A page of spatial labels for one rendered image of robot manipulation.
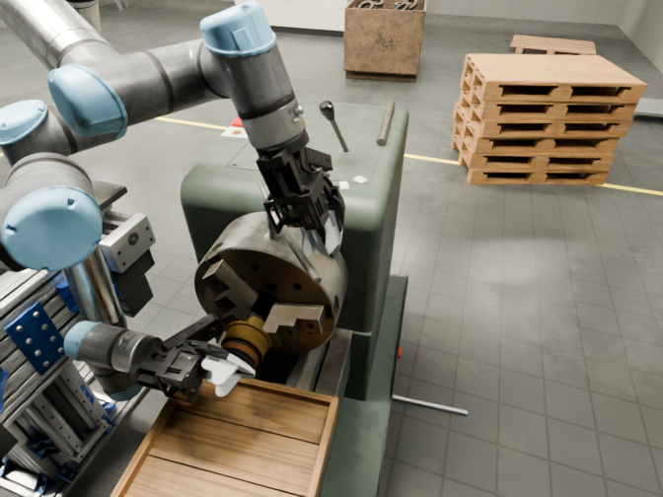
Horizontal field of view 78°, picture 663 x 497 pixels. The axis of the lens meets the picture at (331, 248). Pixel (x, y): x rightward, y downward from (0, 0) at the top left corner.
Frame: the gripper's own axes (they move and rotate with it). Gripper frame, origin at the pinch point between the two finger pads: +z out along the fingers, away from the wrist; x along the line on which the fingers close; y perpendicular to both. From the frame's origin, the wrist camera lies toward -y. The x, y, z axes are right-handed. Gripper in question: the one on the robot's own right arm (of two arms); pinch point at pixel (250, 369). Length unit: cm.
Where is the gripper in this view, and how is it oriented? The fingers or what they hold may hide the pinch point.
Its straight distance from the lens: 78.3
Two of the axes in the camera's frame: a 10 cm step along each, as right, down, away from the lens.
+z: 9.7, 1.6, -2.0
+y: -2.6, 6.2, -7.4
